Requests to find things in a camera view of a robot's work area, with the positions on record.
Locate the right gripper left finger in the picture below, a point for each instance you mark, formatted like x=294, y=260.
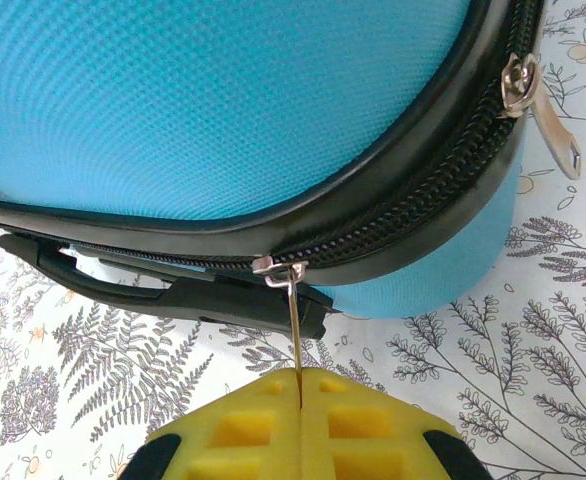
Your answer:
x=253, y=440

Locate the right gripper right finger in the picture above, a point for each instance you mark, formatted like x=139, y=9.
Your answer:
x=373, y=440

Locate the silver zipper pull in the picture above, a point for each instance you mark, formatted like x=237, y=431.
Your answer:
x=295, y=340
x=555, y=130

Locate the blue hard-shell suitcase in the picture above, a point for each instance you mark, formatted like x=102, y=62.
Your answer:
x=223, y=110

